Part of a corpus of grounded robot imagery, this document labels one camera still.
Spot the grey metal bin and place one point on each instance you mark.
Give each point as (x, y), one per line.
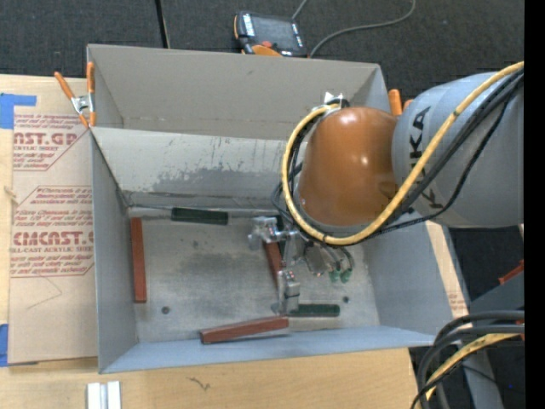
(221, 173)

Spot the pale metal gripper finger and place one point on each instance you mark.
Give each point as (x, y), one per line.
(265, 232)
(290, 292)

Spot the red-brown flat block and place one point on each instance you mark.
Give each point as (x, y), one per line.
(244, 330)
(273, 260)
(138, 262)

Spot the dark green flat block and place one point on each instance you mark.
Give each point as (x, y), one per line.
(199, 216)
(319, 310)

